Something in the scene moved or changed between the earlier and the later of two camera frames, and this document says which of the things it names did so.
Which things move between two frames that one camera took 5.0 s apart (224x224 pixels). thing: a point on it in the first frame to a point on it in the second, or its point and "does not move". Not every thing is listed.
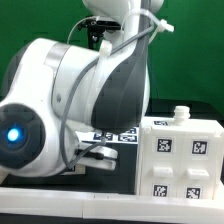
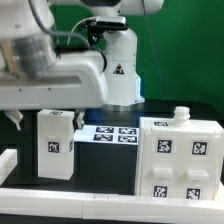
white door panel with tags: [197, 166] does not move
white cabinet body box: [179, 157] does not move
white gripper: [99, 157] to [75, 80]
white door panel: [161, 164] does not move
